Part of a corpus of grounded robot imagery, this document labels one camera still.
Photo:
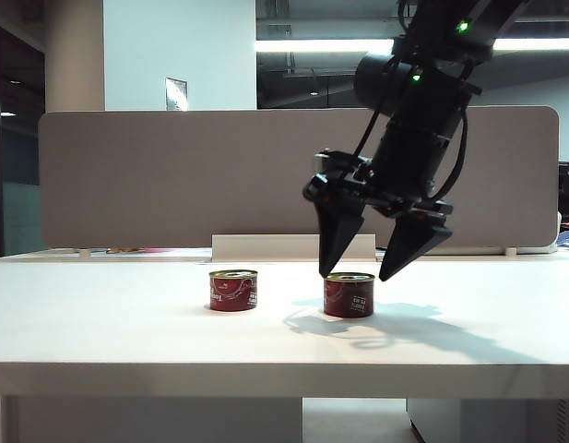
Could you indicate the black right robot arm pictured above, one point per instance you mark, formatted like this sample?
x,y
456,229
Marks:
x,y
418,120

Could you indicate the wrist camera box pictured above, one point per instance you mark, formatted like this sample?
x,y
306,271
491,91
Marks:
x,y
328,160

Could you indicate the red tomato can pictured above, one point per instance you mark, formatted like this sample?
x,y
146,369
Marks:
x,y
232,293
348,297

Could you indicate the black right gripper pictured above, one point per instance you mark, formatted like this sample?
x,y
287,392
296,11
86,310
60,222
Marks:
x,y
353,187

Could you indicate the poster on pillar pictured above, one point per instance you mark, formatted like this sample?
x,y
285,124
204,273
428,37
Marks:
x,y
176,93

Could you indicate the grey fabric desk divider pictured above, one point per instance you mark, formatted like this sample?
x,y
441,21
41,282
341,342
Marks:
x,y
196,180

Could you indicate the white divider foot bracket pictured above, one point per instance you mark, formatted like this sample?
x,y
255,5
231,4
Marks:
x,y
530,250

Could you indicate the ceiling light strip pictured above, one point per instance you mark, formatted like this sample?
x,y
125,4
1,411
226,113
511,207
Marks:
x,y
321,45

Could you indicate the grey cabinet under table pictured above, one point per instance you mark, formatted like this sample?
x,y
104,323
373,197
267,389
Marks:
x,y
491,422

